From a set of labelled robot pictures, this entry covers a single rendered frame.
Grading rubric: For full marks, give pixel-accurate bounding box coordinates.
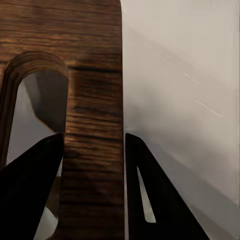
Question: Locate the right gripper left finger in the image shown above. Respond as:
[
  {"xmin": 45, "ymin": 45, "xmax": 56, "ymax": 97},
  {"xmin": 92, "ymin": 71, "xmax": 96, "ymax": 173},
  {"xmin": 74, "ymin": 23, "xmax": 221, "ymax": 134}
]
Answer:
[{"xmin": 0, "ymin": 133, "xmax": 64, "ymax": 240}]

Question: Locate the cutting board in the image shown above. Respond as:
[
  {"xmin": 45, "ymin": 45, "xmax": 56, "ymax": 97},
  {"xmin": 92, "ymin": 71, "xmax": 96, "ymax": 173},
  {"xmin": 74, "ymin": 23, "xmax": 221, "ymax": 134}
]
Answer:
[{"xmin": 0, "ymin": 0, "xmax": 125, "ymax": 240}]

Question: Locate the bowl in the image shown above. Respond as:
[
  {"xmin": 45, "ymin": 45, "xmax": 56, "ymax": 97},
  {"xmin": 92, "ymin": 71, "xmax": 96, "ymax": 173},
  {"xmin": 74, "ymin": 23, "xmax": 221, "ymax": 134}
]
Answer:
[{"xmin": 33, "ymin": 209, "xmax": 57, "ymax": 240}]

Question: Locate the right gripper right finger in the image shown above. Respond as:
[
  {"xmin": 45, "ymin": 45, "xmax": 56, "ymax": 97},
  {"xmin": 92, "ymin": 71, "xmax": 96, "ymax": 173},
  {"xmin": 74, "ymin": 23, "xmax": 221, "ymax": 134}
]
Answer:
[{"xmin": 125, "ymin": 133, "xmax": 210, "ymax": 240}]

